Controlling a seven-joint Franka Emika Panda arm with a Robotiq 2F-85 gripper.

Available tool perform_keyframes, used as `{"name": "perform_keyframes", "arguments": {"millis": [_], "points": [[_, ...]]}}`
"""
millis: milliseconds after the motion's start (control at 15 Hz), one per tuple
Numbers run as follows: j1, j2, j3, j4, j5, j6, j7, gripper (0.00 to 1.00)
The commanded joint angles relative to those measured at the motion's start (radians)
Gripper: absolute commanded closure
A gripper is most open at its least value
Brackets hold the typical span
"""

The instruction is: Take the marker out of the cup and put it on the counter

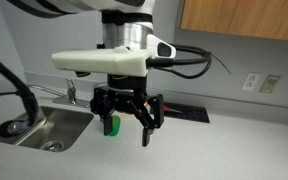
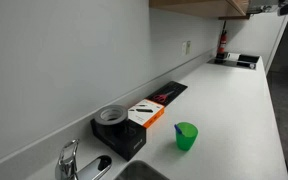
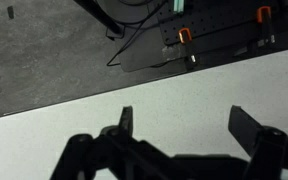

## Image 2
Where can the blue marker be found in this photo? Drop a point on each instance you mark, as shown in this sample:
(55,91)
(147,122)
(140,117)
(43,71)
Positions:
(178,129)

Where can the grey metal tray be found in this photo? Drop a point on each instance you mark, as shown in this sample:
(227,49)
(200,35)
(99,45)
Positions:
(139,171)

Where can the red fire extinguisher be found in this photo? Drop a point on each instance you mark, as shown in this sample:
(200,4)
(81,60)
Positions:
(222,41)

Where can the chrome sink faucet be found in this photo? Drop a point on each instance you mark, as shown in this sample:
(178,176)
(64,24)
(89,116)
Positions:
(67,164)

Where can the wooden wall cabinet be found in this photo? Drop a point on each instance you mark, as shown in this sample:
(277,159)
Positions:
(200,6)

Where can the green plastic cup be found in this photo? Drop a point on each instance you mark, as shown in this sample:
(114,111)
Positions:
(187,140)

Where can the black countertop inset panel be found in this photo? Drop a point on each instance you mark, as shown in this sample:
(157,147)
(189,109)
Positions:
(247,59)

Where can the orange and white box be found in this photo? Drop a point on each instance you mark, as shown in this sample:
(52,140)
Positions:
(144,112)

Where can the grey duct tape roll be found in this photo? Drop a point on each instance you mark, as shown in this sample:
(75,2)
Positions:
(99,119)

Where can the large black cardboard box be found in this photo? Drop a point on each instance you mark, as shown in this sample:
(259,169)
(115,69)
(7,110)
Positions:
(130,146)

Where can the white wall outlet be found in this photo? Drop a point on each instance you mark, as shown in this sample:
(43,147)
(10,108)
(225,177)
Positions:
(186,48)

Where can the flat black scissors package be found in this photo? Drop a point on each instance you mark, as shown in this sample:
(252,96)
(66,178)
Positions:
(175,87)

